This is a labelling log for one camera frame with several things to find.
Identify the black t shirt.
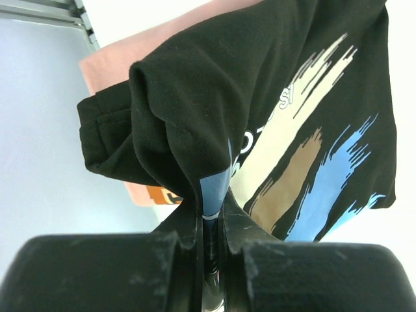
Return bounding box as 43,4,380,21
76,0,398,283

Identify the left aluminium corner post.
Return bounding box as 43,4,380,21
1,0,99,52

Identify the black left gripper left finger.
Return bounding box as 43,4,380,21
1,200,203,311

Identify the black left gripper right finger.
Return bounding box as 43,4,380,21
218,192,415,312

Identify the folded pink t shirt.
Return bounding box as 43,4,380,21
78,0,261,207

